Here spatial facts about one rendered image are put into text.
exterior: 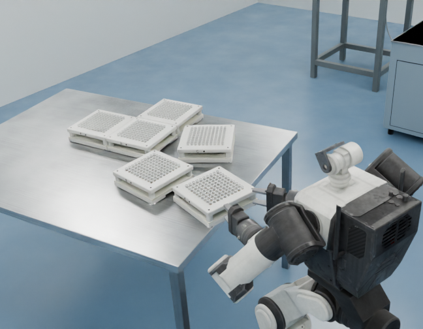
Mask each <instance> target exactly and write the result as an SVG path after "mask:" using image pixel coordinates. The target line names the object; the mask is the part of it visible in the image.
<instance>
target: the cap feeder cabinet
mask: <svg viewBox="0 0 423 329"><path fill-rule="evenodd" d="M391 43H392V45H391V52H390V64H389V71H388V83H387V90H386V102H385V109H384V121H383V127H384V128H387V129H388V134H394V131H399V132H402V133H406V134H411V135H414V136H418V137H421V138H423V20H422V21H421V22H418V23H417V24H416V25H414V26H412V27H411V28H410V29H408V30H406V31H405V32H403V33H402V34H400V35H398V36H397V37H396V38H394V39H392V40H391Z"/></svg>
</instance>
